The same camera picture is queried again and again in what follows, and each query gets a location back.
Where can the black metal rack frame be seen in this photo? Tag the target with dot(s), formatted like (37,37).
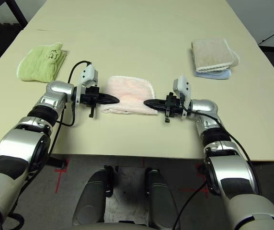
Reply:
(17,10)

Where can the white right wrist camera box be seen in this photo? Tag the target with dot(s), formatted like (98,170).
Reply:
(182,88)

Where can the green folded towel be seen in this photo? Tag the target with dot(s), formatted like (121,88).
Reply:
(41,64)

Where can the beige folded towel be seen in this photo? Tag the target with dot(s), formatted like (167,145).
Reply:
(213,54)

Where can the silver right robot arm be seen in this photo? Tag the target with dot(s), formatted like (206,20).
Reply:
(228,167)

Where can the blue folded towel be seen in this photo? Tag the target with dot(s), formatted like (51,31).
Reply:
(213,74)

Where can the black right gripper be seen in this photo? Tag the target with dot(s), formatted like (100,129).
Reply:
(171,105)

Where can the pink fluffy towel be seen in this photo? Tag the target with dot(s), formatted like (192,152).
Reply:
(129,95)

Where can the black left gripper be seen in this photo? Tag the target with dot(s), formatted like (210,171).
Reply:
(90,97)

